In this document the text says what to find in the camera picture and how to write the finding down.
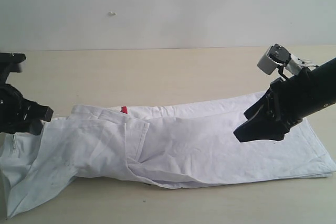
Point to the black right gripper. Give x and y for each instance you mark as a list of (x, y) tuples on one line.
[(291, 102)]

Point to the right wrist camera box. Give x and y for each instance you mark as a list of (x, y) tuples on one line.
[(278, 57)]

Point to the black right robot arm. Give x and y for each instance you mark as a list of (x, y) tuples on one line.
[(323, 91)]

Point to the white t-shirt with red lettering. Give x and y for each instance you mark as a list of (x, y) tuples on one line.
[(176, 146)]

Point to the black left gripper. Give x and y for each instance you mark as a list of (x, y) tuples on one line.
[(12, 101)]

